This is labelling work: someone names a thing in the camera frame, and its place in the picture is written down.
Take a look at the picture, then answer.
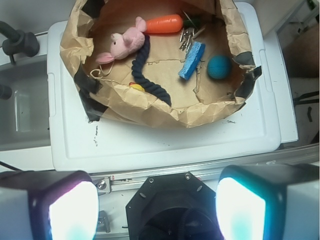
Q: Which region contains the clear plastic bin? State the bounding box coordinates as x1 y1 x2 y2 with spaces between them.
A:
0 55 51 151

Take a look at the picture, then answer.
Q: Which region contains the white plastic bin lid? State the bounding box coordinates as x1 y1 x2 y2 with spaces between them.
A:
47 2 281 173

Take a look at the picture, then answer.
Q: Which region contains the black octagonal mount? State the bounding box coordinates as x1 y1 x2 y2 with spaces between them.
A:
125 172 224 240

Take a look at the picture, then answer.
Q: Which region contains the blue sponge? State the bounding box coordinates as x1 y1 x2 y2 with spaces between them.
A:
178 41 206 81

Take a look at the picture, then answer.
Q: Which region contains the orange plastic carrot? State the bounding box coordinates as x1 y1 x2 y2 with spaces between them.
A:
145 14 184 34

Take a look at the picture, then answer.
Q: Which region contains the black clamp knob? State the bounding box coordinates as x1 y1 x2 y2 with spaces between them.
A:
0 21 40 65

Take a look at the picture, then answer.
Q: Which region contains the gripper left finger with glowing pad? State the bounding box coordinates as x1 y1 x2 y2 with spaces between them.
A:
0 170 99 240

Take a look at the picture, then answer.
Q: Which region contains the silver key bunch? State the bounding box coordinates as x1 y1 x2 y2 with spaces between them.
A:
179 27 196 53

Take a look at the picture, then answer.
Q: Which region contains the pink plush pig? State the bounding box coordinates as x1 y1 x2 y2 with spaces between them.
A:
95 16 147 65

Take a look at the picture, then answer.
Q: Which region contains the navy blue rope toy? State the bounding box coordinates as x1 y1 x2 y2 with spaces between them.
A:
131 34 173 107

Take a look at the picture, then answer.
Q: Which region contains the yellow rubber duck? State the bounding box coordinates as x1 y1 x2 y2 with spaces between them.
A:
128 82 145 92

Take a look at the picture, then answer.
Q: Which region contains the teal knitted ball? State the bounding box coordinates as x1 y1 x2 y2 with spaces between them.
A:
207 55 232 80

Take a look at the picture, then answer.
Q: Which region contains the brown paper bag tray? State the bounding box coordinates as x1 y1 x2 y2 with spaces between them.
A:
60 0 262 128

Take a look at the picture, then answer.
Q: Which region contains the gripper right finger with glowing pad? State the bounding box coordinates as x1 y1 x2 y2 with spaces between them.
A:
215 163 320 240

